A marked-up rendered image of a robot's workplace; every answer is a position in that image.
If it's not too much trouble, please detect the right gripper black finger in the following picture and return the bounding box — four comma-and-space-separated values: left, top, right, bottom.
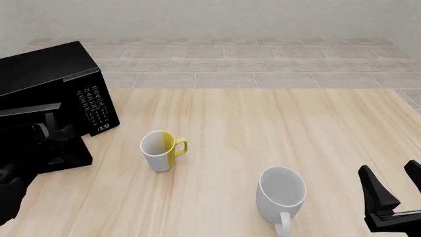
357, 164, 401, 217
403, 159, 421, 194

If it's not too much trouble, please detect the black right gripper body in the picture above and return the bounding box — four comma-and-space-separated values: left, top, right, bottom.
364, 208, 421, 234

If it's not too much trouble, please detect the black microwave door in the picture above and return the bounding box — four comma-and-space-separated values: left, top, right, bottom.
0, 103, 94, 174

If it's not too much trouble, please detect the black microwave oven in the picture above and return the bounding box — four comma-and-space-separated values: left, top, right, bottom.
0, 40, 121, 138

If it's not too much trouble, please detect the white and yellow mug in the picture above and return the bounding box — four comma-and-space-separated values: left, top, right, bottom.
139, 130, 189, 173

